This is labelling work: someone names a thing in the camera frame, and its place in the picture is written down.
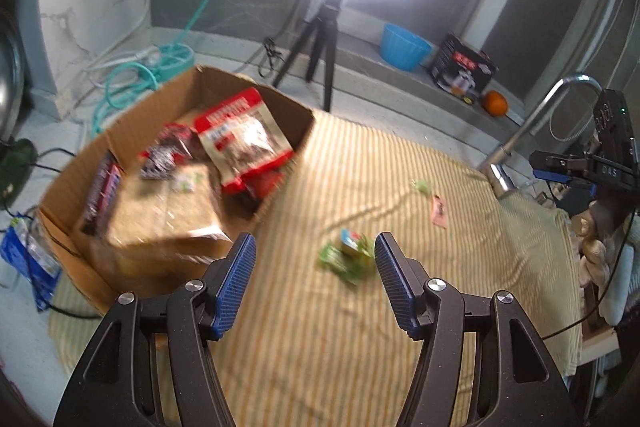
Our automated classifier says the bread loaf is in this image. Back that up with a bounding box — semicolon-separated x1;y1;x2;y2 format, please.
103;162;231;275

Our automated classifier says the teal hose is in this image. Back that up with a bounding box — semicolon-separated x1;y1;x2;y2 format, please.
89;0;244;136

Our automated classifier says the small red snack pack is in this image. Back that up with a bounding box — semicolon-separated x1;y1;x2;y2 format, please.
243;169;283;202

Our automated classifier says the orange fruit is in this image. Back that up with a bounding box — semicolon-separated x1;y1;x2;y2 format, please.
482;90;509;118

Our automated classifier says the striped yellow cloth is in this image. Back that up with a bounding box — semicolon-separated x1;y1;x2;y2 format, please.
54;107;580;426

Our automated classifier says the black teapot box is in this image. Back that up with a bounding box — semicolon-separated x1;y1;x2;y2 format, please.
426;32;498;105

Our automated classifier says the red date snack pack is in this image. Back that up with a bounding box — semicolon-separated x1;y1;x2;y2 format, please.
140;122;198;180

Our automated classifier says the brown cardboard box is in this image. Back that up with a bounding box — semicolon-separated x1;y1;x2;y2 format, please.
38;66;314;312

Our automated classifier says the small green candy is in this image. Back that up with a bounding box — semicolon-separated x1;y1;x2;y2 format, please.
412;180;432;195

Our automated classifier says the blue plastic package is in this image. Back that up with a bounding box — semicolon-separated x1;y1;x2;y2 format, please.
1;215;61;312

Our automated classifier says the green quail egg pack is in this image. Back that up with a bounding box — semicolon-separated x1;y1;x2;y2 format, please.
318;229;375;285

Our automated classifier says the chrome kitchen faucet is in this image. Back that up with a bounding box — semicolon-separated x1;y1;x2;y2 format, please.
476;74;603;199

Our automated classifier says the red white jerky bag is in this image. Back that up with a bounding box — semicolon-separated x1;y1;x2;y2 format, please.
193;88;294;194

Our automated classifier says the Snickers bar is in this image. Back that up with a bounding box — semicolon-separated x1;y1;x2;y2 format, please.
80;150;122;236

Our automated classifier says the blue plastic bowl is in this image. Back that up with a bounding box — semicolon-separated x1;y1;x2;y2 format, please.
380;23;433;72

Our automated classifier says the pink candy wrapper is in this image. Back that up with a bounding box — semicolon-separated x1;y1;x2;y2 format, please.
431;194;448;229

